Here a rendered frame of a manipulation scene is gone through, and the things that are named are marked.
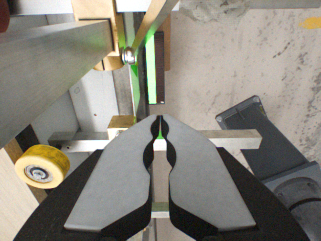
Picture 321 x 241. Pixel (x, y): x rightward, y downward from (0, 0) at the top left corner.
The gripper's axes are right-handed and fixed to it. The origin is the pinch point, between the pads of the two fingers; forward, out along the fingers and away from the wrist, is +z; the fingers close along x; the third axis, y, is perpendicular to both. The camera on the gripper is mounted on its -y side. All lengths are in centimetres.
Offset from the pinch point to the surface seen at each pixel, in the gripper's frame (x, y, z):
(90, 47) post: -6.0, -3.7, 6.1
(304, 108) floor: 102, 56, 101
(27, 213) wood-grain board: -29.0, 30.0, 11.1
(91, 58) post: -6.0, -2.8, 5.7
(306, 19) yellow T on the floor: 80, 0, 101
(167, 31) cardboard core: 4, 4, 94
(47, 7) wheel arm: -13.7, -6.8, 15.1
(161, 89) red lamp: 0.1, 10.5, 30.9
